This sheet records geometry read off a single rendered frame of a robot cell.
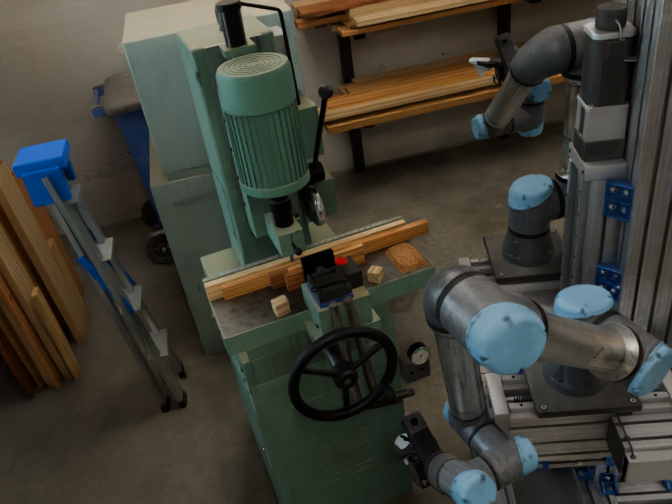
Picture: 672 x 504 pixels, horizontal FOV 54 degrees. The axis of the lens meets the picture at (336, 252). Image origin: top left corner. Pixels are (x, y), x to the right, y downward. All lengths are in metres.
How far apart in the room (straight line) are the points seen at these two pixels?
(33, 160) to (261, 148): 0.98
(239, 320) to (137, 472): 1.13
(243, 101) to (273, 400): 0.83
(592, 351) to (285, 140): 0.81
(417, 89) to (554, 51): 2.12
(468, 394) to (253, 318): 0.63
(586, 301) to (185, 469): 1.69
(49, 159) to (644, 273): 1.76
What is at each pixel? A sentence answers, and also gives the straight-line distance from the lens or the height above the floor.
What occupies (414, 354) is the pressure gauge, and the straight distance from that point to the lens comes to 1.88.
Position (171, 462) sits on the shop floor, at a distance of 2.70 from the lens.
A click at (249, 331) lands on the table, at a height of 0.90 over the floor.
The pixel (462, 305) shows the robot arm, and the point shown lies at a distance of 1.09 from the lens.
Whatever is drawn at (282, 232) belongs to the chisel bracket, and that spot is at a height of 1.07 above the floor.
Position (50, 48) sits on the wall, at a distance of 3.95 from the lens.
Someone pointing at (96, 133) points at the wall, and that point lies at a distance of 4.08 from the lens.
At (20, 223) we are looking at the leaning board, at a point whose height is 0.69.
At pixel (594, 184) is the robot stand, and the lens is 1.56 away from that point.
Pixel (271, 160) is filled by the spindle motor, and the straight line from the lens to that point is 1.57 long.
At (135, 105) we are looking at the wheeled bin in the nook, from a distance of 3.33.
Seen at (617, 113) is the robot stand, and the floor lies 1.36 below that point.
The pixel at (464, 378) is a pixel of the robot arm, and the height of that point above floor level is 1.02.
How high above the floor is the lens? 1.96
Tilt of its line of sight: 34 degrees down
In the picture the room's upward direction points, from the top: 9 degrees counter-clockwise
